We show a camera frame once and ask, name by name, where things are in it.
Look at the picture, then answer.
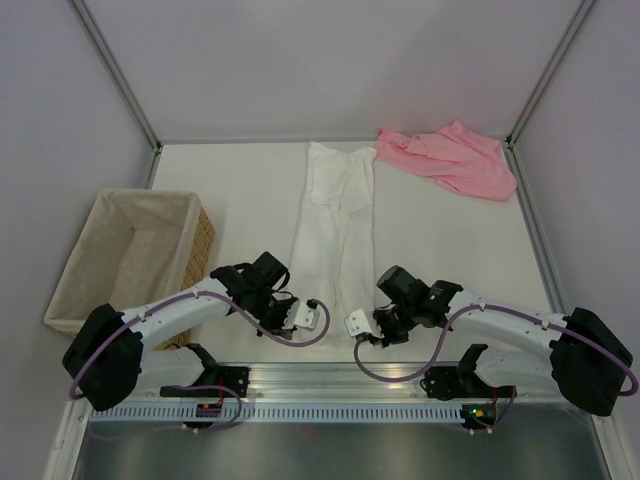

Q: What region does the white t shirt robot print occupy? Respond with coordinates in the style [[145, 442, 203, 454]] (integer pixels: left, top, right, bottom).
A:
[[289, 142, 376, 346]]

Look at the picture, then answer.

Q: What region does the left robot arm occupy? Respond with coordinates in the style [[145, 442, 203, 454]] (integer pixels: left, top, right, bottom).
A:
[[62, 252, 301, 411]]

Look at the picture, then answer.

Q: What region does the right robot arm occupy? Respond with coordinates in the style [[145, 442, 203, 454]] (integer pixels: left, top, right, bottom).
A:
[[373, 266, 639, 417]]

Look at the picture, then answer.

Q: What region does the wicker basket cloth lining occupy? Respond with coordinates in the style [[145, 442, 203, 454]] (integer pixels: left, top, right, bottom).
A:
[[44, 189, 215, 336]]

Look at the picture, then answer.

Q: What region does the pink t shirt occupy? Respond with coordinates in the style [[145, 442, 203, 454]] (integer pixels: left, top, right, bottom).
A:
[[375, 120, 517, 203]]

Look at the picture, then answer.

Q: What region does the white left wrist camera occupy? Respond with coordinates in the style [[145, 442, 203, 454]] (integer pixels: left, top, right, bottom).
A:
[[285, 299, 319, 331]]

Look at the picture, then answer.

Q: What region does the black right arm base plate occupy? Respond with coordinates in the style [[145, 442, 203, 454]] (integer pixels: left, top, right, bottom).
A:
[[419, 366, 513, 401]]

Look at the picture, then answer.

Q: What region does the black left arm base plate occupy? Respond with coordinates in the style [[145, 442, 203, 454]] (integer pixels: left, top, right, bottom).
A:
[[160, 365, 251, 399]]

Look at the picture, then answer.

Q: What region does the slotted grey cable duct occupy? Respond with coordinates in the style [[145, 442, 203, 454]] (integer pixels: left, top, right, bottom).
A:
[[90, 401, 464, 424]]

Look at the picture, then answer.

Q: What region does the aluminium mounting rail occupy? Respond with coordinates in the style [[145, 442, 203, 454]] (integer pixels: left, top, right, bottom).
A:
[[67, 359, 615, 403]]

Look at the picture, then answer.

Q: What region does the right aluminium frame post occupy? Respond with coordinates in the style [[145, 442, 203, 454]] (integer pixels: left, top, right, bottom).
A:
[[504, 0, 601, 146]]

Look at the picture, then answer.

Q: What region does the aluminium frame post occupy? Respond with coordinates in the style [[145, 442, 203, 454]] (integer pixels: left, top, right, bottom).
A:
[[69, 0, 162, 154], [504, 0, 601, 146]]

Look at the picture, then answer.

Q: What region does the left aluminium frame post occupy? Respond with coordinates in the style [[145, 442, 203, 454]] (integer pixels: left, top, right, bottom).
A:
[[69, 0, 162, 154]]

